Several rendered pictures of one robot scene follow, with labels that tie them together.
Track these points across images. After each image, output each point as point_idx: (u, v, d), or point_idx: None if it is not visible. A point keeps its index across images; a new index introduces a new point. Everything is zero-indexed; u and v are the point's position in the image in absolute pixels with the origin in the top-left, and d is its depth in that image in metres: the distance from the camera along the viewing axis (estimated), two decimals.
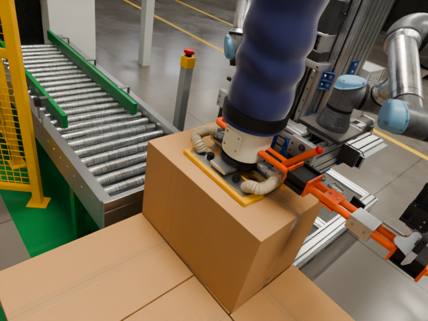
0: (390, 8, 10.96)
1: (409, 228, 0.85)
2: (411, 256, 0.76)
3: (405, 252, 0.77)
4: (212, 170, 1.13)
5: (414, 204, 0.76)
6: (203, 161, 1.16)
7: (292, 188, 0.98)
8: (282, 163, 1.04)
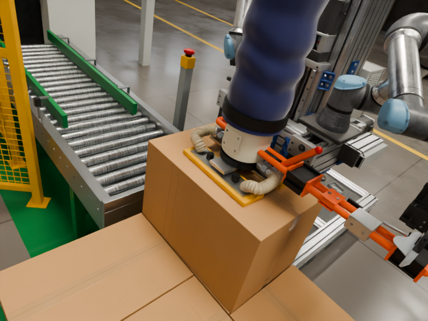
0: (390, 8, 10.96)
1: None
2: (411, 256, 0.74)
3: (405, 252, 0.75)
4: (211, 169, 1.13)
5: (414, 204, 0.76)
6: (202, 160, 1.16)
7: (291, 188, 0.98)
8: (281, 163, 1.04)
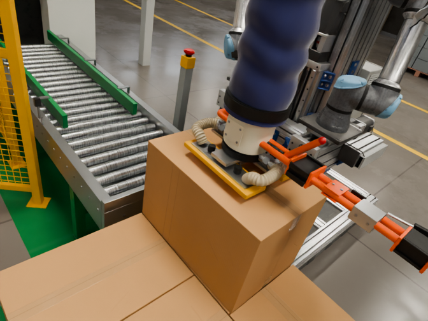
0: (390, 8, 10.96)
1: (414, 15, 0.93)
2: None
3: None
4: (213, 162, 1.11)
5: None
6: (204, 153, 1.15)
7: (294, 179, 0.97)
8: (284, 155, 1.02)
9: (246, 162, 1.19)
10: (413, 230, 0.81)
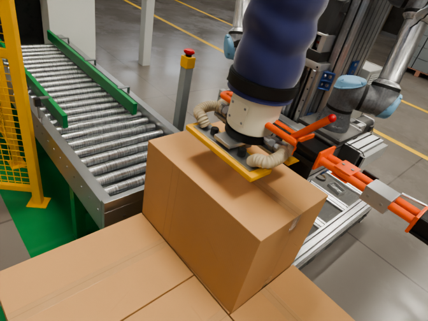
0: (390, 8, 10.96)
1: (414, 14, 0.93)
2: None
3: None
4: (216, 144, 1.07)
5: None
6: (206, 135, 1.10)
7: (302, 160, 0.92)
8: (291, 135, 0.97)
9: (249, 146, 1.14)
10: None
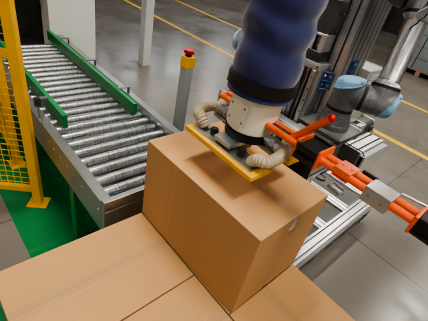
0: (390, 8, 10.96)
1: (415, 15, 0.93)
2: None
3: None
4: (216, 144, 1.07)
5: None
6: (206, 135, 1.10)
7: (301, 160, 0.92)
8: (291, 135, 0.97)
9: (249, 146, 1.14)
10: None
